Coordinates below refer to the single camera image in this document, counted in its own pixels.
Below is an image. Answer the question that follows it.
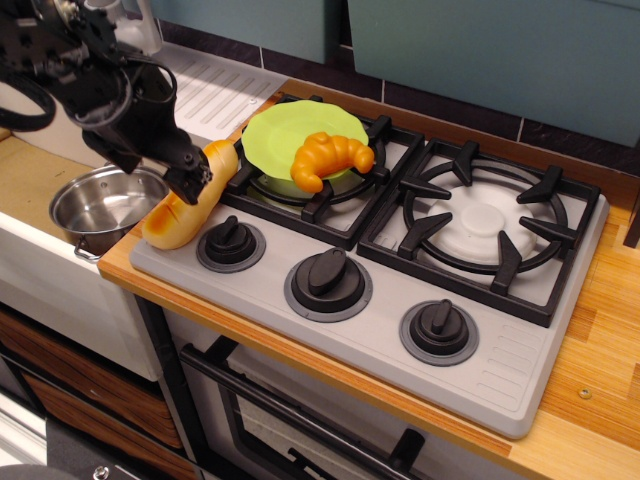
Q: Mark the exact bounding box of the black stove knob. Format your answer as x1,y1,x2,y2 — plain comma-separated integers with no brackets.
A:
284,247,373,323
399,299,480,367
196,215,266,274

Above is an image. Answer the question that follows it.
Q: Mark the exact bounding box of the black cable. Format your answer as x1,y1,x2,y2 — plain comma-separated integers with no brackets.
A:
0,74,57,133

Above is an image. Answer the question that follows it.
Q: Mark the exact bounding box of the black right stove knob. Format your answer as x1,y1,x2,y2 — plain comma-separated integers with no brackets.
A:
399,299,480,367

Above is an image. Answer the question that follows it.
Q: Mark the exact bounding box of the white toy sink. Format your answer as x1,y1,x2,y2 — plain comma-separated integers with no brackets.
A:
1,43,286,381

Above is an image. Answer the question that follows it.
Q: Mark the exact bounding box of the wooden drawer front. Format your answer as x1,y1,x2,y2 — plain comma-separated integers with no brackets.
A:
1,305,199,479

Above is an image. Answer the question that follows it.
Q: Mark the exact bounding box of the black middle stove knob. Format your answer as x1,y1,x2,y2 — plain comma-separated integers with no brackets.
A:
284,247,373,323

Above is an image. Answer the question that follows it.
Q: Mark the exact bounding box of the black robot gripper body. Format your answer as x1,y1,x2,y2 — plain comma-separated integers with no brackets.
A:
49,54,203,175

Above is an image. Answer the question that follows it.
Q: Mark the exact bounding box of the light green plastic plate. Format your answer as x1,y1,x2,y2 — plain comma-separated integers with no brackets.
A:
241,100,369,181

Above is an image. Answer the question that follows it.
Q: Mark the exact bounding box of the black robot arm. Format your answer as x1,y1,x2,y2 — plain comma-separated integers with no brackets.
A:
1,1,212,205

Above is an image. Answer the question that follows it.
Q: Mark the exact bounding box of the black right burner grate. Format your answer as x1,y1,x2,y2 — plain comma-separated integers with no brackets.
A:
358,140,609,327

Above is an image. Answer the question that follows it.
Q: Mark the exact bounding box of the toy oven door with handle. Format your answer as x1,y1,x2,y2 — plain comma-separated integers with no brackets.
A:
179,337,512,479

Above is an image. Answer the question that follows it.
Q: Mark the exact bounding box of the grey toy faucet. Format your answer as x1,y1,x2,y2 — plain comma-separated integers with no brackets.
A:
85,0,163,55

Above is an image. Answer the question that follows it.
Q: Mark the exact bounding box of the black left burner grate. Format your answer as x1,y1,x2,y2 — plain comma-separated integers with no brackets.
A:
223,95,425,249

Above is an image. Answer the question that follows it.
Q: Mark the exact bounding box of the small stainless steel pot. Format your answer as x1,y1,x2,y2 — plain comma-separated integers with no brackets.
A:
49,166,169,262

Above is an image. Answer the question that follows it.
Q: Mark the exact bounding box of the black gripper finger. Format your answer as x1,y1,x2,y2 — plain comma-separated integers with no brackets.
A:
163,152,213,205

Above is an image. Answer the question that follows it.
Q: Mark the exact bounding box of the black left stove knob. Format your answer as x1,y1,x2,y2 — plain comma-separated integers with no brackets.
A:
196,215,266,274

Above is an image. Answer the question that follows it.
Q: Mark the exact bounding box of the orange plastic toy croissant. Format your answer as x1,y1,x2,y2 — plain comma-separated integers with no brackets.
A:
290,132,375,193

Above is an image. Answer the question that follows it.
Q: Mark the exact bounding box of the yellow plastic toy bread loaf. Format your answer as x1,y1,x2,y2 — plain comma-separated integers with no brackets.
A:
141,140,239,250

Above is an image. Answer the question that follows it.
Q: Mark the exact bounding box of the grey toy stove top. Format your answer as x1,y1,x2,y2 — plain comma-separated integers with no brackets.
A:
130,95,609,438

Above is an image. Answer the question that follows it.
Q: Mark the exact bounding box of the black burner grate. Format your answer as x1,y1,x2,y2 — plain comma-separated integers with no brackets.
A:
223,95,425,249
358,140,609,327

